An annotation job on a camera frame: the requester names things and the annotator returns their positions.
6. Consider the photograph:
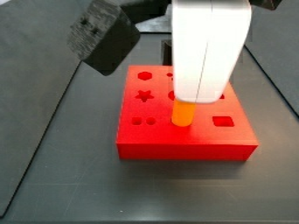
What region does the black curved holder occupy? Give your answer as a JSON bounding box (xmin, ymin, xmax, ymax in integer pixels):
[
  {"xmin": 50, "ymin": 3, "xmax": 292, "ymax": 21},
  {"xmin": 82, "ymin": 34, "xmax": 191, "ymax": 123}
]
[{"xmin": 162, "ymin": 39, "xmax": 173, "ymax": 66}]

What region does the red shape-sorter block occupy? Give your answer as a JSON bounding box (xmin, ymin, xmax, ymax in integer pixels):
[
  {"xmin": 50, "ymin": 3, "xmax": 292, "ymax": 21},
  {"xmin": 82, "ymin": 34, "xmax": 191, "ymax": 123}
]
[{"xmin": 117, "ymin": 66, "xmax": 258, "ymax": 161}]

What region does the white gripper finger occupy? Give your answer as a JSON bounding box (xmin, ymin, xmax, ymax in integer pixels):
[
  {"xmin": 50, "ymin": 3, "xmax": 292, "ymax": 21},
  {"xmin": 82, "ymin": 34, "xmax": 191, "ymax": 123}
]
[{"xmin": 173, "ymin": 0, "xmax": 251, "ymax": 103}]

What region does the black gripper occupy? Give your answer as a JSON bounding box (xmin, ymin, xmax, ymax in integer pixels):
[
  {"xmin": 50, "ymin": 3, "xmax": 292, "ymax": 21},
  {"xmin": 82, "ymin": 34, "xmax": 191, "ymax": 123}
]
[{"xmin": 69, "ymin": 0, "xmax": 174, "ymax": 75}]

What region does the orange oval peg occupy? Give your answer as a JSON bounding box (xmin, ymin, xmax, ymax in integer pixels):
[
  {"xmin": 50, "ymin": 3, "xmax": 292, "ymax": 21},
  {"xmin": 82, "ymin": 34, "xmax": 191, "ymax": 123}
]
[{"xmin": 173, "ymin": 100, "xmax": 197, "ymax": 127}]

